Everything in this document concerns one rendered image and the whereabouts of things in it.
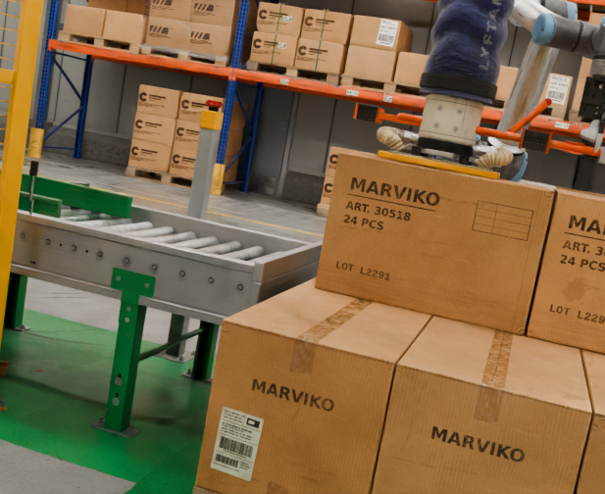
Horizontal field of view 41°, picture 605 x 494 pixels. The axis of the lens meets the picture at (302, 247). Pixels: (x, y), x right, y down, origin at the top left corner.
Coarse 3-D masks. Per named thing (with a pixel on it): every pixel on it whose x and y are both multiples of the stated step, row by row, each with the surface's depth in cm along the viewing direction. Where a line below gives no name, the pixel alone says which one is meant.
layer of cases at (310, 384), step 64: (256, 320) 184; (320, 320) 195; (384, 320) 208; (448, 320) 222; (256, 384) 178; (320, 384) 173; (384, 384) 169; (448, 384) 165; (512, 384) 167; (576, 384) 176; (256, 448) 179; (320, 448) 175; (384, 448) 170; (448, 448) 166; (512, 448) 163; (576, 448) 159
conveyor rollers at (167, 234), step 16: (64, 208) 308; (96, 224) 281; (112, 224) 291; (128, 224) 287; (144, 224) 297; (160, 240) 270; (176, 240) 282; (192, 240) 277; (208, 240) 287; (240, 256) 268; (256, 256) 282
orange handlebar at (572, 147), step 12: (384, 120) 269; (396, 120) 267; (408, 120) 239; (420, 120) 238; (480, 132) 233; (492, 132) 232; (504, 132) 232; (552, 144) 228; (564, 144) 227; (576, 144) 227
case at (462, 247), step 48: (336, 192) 229; (384, 192) 225; (432, 192) 221; (480, 192) 218; (528, 192) 214; (336, 240) 230; (384, 240) 226; (432, 240) 222; (480, 240) 219; (528, 240) 215; (336, 288) 232; (384, 288) 228; (432, 288) 224; (480, 288) 220; (528, 288) 216
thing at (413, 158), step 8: (384, 152) 230; (392, 152) 231; (400, 152) 232; (416, 152) 231; (400, 160) 229; (408, 160) 228; (416, 160) 228; (424, 160) 227; (432, 160) 228; (440, 160) 227; (464, 160) 228; (440, 168) 226; (448, 168) 225; (456, 168) 225; (464, 168) 224; (472, 168) 225; (480, 168) 224; (480, 176) 224; (488, 176) 223; (496, 176) 224
